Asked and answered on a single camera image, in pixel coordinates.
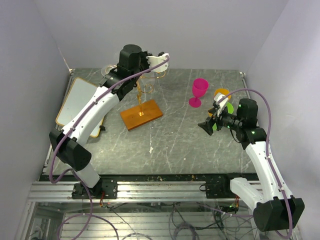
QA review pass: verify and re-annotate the brown wooden rack base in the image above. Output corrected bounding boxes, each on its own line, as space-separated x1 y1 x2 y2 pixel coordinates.
120 99 163 131

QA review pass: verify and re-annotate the pink plastic wine glass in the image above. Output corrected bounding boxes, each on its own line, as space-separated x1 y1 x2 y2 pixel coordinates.
188 78 209 108

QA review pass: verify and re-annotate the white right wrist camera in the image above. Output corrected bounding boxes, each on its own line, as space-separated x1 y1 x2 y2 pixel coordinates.
213 92 229 117

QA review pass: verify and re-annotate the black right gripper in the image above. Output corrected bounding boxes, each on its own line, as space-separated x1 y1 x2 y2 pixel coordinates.
198 104 243 135

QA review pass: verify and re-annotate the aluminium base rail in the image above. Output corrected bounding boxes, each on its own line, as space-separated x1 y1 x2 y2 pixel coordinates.
27 175 236 203

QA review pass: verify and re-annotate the clear wine glass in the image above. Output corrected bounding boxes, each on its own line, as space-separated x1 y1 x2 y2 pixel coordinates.
100 64 117 76

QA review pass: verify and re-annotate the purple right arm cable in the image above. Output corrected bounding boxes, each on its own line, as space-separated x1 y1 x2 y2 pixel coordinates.
217 88 294 240

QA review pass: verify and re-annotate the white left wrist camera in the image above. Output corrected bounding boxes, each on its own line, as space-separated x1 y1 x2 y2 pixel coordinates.
146 53 170 73

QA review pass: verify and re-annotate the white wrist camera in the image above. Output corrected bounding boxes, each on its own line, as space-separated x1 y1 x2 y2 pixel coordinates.
213 92 229 117
146 53 170 73

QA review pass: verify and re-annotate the white board with yellow frame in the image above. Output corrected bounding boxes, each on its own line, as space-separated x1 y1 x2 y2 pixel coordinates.
55 77 97 127

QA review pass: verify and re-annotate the orange plastic wine glass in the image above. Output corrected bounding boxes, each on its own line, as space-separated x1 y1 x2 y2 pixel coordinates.
213 88 231 102

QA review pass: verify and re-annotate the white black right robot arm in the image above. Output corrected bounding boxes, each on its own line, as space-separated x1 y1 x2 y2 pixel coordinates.
198 98 305 232

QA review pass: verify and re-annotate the green plastic wine glass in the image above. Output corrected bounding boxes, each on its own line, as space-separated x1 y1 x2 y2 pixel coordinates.
212 102 234 131

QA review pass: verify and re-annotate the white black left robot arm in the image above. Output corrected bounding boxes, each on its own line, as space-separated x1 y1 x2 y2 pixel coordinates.
49 44 150 199

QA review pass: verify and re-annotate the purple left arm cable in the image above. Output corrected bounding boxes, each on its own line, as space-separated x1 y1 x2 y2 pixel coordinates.
48 55 171 240

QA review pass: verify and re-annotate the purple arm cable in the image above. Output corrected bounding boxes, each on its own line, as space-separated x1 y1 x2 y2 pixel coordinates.
48 55 171 240
217 88 294 240

